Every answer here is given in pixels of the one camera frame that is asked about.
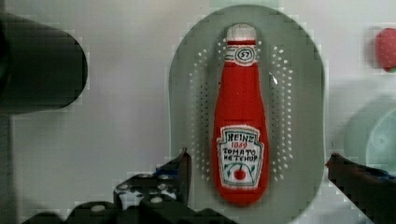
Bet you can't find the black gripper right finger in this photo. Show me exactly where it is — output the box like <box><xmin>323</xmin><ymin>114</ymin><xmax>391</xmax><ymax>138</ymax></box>
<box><xmin>326</xmin><ymin>153</ymin><xmax>396</xmax><ymax>224</ymax></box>

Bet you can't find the red plush strawberry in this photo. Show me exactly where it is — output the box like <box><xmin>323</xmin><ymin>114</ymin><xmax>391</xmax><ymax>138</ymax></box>
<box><xmin>375</xmin><ymin>28</ymin><xmax>396</xmax><ymax>73</ymax></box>

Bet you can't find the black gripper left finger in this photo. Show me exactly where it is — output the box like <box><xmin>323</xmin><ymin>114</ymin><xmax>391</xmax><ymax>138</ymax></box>
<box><xmin>22</xmin><ymin>149</ymin><xmax>237</xmax><ymax>224</ymax></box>

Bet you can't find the green oval strainer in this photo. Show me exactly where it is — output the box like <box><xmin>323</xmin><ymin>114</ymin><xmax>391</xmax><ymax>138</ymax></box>
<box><xmin>169</xmin><ymin>5</ymin><xmax>324</xmax><ymax>224</ymax></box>

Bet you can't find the black cylinder cup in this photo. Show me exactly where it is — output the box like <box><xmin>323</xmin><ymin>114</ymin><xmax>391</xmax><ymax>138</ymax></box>
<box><xmin>1</xmin><ymin>11</ymin><xmax>88</xmax><ymax>114</ymax></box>

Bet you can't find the teal green bowl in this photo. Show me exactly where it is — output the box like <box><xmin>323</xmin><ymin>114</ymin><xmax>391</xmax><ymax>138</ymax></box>
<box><xmin>345</xmin><ymin>97</ymin><xmax>396</xmax><ymax>175</ymax></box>

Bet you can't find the red plush ketchup bottle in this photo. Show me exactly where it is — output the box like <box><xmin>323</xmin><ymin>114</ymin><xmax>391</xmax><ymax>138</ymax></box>
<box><xmin>211</xmin><ymin>23</ymin><xmax>269</xmax><ymax>206</ymax></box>

